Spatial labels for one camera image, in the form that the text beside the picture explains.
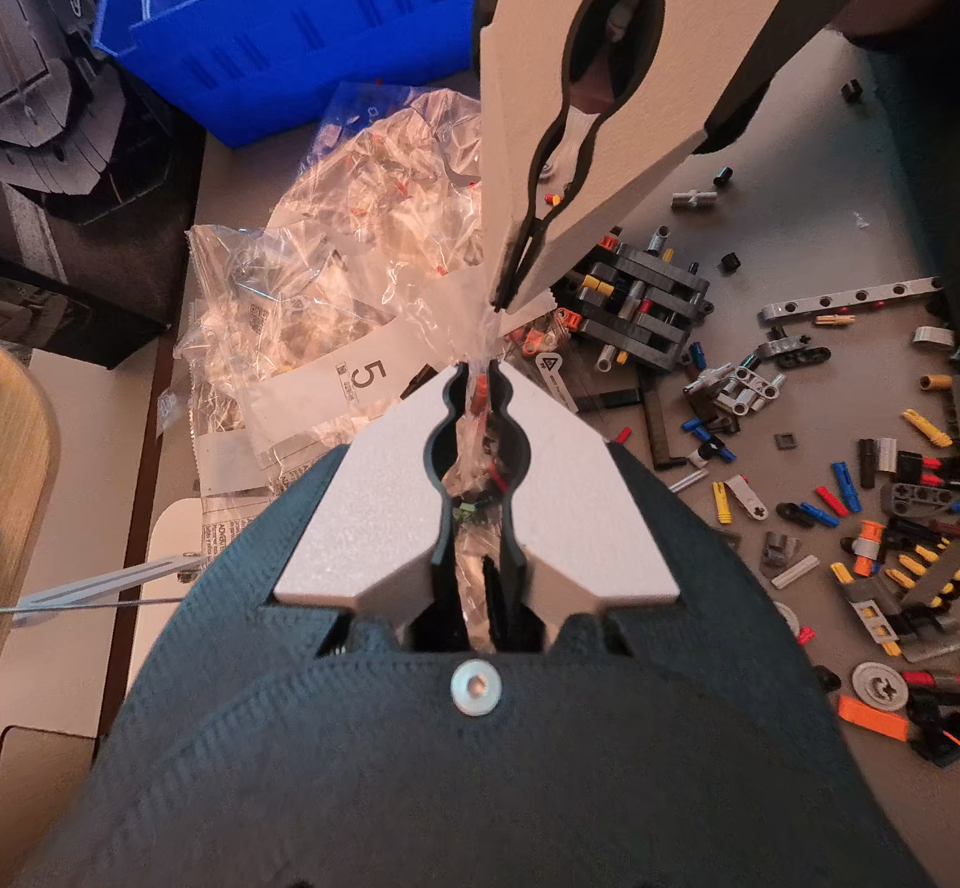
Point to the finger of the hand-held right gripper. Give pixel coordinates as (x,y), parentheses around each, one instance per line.
(525,77)
(690,77)

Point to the crumpled clear lego bag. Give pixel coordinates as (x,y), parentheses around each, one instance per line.
(390,167)

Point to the long light grey lego beam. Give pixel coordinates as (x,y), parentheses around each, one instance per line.
(847,297)

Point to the clear bag with number strip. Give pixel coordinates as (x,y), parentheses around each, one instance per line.
(300,378)

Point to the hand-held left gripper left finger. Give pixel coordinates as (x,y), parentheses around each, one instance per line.
(360,528)

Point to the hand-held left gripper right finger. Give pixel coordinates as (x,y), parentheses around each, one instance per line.
(592,528)

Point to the small clear lego bag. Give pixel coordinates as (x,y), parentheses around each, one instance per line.
(480,408)

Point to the tan cardboard box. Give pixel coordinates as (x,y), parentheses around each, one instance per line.
(37,813)

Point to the clear bag with warning print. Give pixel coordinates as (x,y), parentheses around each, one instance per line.
(232,520)

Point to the pile of loose lego pieces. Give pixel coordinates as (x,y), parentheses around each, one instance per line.
(874,535)

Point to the grey lego frame assembly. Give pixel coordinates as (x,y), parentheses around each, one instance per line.
(652,310)

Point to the wooden book stand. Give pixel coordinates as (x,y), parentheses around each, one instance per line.
(22,490)

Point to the dark lego set box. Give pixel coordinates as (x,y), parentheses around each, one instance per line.
(82,115)

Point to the light grey lego connector cluster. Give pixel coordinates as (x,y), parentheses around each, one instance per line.
(739,389)

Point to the black L-shaped lego beam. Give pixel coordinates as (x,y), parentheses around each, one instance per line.
(660,438)

